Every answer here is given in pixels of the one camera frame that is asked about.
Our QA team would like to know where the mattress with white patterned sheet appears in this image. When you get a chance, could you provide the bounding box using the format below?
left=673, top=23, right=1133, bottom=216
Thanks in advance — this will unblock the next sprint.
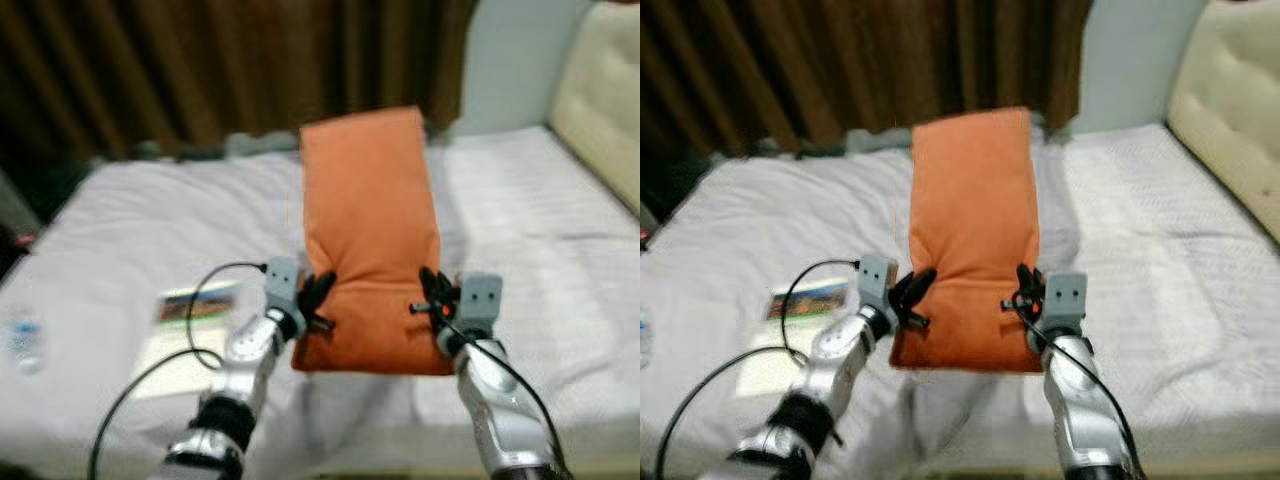
left=1038, top=122, right=1280, bottom=473
left=420, top=125, right=641, bottom=473

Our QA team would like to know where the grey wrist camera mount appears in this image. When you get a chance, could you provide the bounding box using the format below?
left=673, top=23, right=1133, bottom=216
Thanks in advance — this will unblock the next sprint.
left=857, top=254, right=899, bottom=312
left=1042, top=271, right=1089, bottom=337
left=457, top=272, right=504, bottom=337
left=264, top=256, right=304, bottom=315

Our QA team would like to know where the clear plastic water bottle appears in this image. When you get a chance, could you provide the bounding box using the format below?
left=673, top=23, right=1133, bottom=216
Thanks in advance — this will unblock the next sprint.
left=7, top=305, right=47, bottom=377

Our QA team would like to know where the cream tufted headboard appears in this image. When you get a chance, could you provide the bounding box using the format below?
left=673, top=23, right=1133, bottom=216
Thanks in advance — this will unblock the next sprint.
left=1167, top=0, right=1280, bottom=244
left=547, top=3, right=641, bottom=213

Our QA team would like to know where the dark bedside furniture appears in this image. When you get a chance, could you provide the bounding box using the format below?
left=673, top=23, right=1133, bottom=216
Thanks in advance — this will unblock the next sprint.
left=0, top=165, right=43, bottom=276
left=640, top=150, right=669, bottom=251

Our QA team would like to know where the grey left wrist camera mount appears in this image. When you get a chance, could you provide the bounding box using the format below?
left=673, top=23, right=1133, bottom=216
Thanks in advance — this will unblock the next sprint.
left=857, top=254, right=899, bottom=312
left=264, top=256, right=304, bottom=315

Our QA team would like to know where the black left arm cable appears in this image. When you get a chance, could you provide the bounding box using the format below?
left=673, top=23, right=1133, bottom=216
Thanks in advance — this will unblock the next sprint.
left=88, top=262, right=269, bottom=480
left=655, top=260, right=861, bottom=480

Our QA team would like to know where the light grey duvet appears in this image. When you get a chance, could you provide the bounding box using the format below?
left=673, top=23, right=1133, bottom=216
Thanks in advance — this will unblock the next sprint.
left=640, top=130, right=1061, bottom=477
left=0, top=135, right=451, bottom=477

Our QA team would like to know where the orange rectangular pillow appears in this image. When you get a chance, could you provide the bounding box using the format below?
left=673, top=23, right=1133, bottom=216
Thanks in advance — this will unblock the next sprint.
left=889, top=107, right=1047, bottom=375
left=292, top=106, right=457, bottom=378

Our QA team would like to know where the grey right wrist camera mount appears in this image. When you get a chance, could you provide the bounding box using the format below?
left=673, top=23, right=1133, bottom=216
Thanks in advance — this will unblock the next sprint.
left=457, top=272, right=504, bottom=337
left=1042, top=271, right=1089, bottom=337

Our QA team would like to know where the brown curtain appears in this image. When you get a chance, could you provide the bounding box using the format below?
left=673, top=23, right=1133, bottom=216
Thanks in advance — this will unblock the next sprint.
left=640, top=0, right=1096, bottom=156
left=0, top=0, right=479, bottom=161

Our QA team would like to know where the white book with photo cover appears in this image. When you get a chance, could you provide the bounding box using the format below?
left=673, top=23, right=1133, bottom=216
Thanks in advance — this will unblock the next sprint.
left=133, top=282, right=244, bottom=401
left=737, top=280, right=863, bottom=398

